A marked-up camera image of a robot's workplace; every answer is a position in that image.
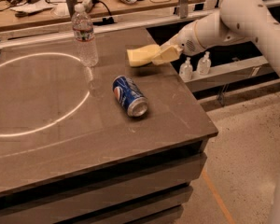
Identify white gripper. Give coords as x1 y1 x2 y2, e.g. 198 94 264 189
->
152 21 205 65

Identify hand sanitizer bottle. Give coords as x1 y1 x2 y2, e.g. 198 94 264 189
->
197 51 211 75
179 57 193 82

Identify left hand sanitizer bottle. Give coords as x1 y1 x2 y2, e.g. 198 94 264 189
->
179 57 193 82

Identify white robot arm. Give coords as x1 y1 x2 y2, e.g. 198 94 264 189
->
175 0 280 224

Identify clear plastic water bottle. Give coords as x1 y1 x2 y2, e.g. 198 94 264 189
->
72 4 99 67

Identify right hand sanitizer bottle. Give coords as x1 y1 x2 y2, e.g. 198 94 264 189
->
197 51 211 75

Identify yellow sponge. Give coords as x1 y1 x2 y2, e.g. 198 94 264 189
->
127 44 161 67

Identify black scissors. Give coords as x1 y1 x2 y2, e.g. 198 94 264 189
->
15 8 50 18

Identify grey metal shelf rail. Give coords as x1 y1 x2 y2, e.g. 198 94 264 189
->
186 56 273 92

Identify blue pepsi can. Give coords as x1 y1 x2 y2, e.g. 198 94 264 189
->
112 76 148 117

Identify grey drawer cabinet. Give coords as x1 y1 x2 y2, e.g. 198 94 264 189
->
0 139 208 224

